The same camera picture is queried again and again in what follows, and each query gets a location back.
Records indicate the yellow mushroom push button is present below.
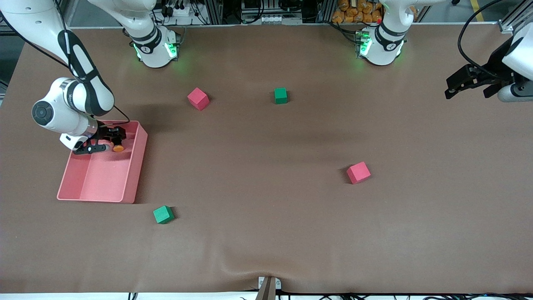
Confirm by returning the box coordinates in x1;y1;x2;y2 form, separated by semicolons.
109;132;126;153

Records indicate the pink plastic bin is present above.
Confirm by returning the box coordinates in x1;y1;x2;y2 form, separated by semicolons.
57;120;148;204

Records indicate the pink foam cube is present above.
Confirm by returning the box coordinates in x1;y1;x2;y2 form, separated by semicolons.
187;87;210;111
346;162;371;185

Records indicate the orange packaged items pile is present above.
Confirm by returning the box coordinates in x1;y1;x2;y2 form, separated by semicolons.
332;0;384;24

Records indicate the white power strip with plugs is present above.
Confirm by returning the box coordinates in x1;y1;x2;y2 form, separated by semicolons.
167;3;193;18

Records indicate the brown table cover sheet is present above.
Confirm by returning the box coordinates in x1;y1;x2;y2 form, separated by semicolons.
0;24;533;294

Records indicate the white terminal strip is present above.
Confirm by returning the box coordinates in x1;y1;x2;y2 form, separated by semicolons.
259;15;303;24

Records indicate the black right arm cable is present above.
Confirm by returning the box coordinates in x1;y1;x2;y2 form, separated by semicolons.
0;10;130;125

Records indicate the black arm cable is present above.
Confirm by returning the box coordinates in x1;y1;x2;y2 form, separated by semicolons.
457;0;517;80
0;10;130;125

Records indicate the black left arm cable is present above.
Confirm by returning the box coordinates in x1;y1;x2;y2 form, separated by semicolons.
457;0;517;80

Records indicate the aluminium frame profile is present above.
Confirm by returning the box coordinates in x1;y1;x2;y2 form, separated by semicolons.
498;0;533;34

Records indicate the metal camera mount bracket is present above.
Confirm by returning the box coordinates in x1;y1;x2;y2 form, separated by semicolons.
255;276;282;300

